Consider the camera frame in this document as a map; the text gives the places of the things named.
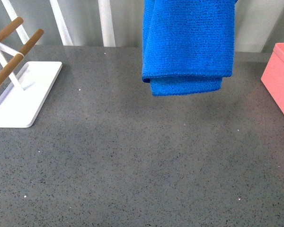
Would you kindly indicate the blue microfiber cloth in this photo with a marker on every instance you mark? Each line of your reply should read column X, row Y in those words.
column 187, row 45

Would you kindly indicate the white rack with wooden bars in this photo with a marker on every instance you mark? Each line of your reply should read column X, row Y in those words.
column 23, row 98

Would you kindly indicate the pink plastic box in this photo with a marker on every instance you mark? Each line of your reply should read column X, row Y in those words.
column 273, row 76

